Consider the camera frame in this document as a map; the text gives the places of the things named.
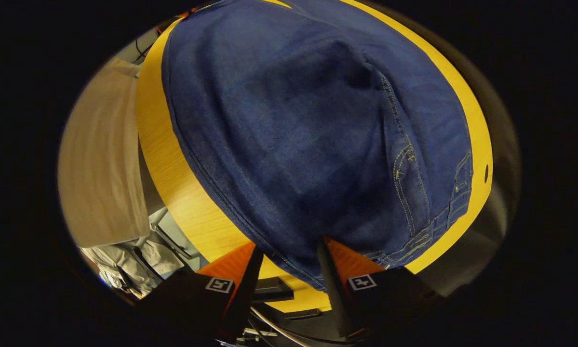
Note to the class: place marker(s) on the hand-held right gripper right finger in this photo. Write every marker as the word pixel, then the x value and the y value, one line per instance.
pixel 334 299

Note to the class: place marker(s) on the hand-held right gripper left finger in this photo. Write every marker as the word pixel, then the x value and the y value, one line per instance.
pixel 250 294

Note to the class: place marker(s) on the blue denim jeans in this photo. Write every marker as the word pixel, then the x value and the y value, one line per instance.
pixel 293 144

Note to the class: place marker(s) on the person's light grey trousers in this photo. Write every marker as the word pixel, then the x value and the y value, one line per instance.
pixel 115 262

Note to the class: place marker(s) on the black table hole cover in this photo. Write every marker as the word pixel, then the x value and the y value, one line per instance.
pixel 486 173

